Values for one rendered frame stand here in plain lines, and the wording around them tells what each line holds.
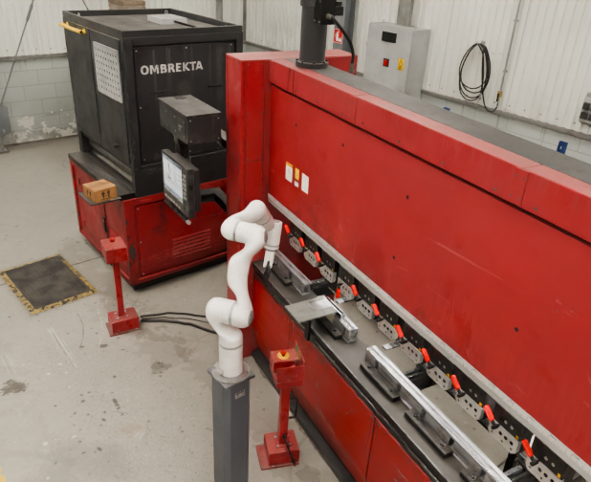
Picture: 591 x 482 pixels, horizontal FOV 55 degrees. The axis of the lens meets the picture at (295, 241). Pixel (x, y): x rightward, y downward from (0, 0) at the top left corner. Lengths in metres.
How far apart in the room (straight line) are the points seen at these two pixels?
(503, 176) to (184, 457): 2.69
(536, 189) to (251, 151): 2.16
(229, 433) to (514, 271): 1.69
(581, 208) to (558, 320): 0.42
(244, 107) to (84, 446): 2.41
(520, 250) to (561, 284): 0.19
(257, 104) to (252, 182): 0.53
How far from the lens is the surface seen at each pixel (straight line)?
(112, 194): 4.93
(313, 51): 3.45
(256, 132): 3.76
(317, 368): 3.58
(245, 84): 3.65
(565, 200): 2.03
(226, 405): 3.01
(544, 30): 7.06
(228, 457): 3.27
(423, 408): 2.99
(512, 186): 2.16
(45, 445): 4.21
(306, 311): 3.42
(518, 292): 2.26
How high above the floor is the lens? 2.95
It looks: 28 degrees down
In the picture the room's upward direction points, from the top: 3 degrees clockwise
